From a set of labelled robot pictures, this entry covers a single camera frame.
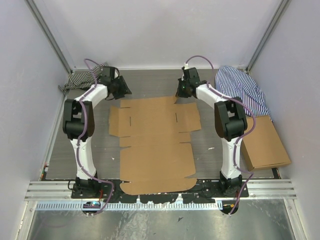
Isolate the aluminium corner post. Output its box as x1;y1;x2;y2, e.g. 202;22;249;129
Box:
24;0;73;74
244;0;292;74

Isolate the aluminium front rail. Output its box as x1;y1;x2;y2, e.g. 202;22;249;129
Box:
25;178;297;201

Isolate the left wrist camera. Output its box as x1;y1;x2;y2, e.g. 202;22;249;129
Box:
100;66;120;79

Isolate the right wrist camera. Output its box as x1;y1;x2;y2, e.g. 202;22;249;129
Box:
182;63;199;81

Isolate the blue white striped cloth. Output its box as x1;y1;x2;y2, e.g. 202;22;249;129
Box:
215;66;271;117

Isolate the folded brown cardboard box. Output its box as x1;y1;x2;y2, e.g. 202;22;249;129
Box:
241;115;292;172

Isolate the right aluminium corner post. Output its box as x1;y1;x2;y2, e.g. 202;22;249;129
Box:
244;0;292;74

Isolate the white slotted cable duct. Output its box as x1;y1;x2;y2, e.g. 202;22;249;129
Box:
35;200;223;212

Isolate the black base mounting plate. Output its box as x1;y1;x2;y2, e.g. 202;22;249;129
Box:
67;179;240;204

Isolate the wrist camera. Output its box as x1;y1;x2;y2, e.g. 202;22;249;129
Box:
100;66;120;79
182;63;199;81

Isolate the black white striped cloth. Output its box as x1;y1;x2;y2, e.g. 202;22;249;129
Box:
58;62;108;95

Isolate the brown cardboard box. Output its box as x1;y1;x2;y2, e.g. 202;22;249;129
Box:
241;115;292;172
108;96;202;195

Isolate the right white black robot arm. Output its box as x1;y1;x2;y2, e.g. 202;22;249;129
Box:
176;74;248;198

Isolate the left aluminium corner post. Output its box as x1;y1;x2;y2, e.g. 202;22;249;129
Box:
24;0;73;74

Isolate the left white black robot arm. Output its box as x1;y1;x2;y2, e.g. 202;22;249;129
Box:
62;75;132;199

